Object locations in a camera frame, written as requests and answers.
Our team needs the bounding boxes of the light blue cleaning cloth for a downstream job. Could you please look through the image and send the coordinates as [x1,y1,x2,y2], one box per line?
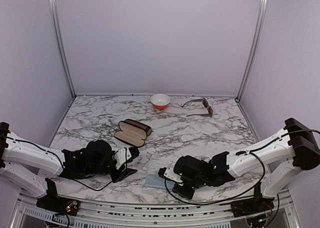
[143,174,165,190]

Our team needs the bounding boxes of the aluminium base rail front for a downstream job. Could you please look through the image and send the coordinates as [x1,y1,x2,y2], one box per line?
[14,187,296,228]

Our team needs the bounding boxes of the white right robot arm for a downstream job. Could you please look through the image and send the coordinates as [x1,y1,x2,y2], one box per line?
[164,118,320,212]

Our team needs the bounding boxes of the aluminium frame rail back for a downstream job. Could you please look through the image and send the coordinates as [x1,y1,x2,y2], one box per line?
[74,92,238,98]

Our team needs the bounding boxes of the aluminium frame post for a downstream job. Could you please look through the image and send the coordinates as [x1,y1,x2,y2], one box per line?
[235,0,268,103]
[49,0,77,100]

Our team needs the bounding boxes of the black woven glasses case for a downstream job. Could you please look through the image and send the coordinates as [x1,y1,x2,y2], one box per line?
[113,120,147,148]

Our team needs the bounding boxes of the aluminium frame post right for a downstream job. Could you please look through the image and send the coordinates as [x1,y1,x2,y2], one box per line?
[235,0,268,103]

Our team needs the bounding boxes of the brown translucent sunglasses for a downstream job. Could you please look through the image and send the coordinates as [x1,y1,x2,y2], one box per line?
[181,97,214,118]

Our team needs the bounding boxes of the aluminium frame post left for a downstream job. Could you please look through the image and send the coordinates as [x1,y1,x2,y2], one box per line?
[49,0,77,100]

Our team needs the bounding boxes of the brown striped glasses case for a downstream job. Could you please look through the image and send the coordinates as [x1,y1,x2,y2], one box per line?
[124,118,152,136]

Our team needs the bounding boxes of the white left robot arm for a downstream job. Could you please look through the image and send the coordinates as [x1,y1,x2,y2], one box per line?
[0,122,140,211]

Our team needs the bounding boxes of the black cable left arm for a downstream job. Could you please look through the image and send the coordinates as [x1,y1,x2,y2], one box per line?
[0,135,131,192]

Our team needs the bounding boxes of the white bowl orange outside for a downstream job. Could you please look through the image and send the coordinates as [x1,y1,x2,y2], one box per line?
[150,93,171,110]

